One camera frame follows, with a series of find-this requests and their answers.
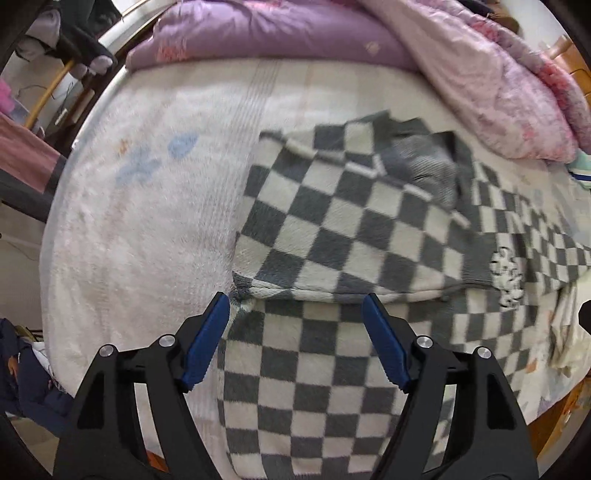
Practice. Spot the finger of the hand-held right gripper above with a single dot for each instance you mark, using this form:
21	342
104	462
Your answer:
585	316

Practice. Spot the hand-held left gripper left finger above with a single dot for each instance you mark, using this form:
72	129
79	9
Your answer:
207	339

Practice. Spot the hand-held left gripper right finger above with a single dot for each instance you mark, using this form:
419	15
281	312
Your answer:
385	339

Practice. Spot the grey white checkered garment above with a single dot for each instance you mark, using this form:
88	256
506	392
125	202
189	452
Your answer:
351	240

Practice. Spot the navy clothes pile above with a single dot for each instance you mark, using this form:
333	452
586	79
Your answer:
27	383

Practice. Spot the dark hanging clothes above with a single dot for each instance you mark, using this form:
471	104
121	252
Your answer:
78	41

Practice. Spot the cream printed cloth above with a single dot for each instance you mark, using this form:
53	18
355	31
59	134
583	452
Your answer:
570	332

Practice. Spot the orange wooden furniture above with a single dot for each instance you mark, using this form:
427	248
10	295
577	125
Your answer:
551	424

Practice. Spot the white fleece blanket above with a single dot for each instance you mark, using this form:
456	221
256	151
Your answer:
147	217

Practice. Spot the teal striped cloth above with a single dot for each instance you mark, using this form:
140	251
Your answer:
582	168

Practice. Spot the pink floral quilt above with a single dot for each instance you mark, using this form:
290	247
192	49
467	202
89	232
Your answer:
489	78

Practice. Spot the wooden headboard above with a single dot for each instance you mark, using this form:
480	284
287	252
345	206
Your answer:
572	60

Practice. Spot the maroon cloth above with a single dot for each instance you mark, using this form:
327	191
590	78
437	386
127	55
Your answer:
27	147

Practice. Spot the curved wooden rod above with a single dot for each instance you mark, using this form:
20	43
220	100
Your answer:
46	94

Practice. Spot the purple quilt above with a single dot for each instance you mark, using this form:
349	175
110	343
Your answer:
277	32

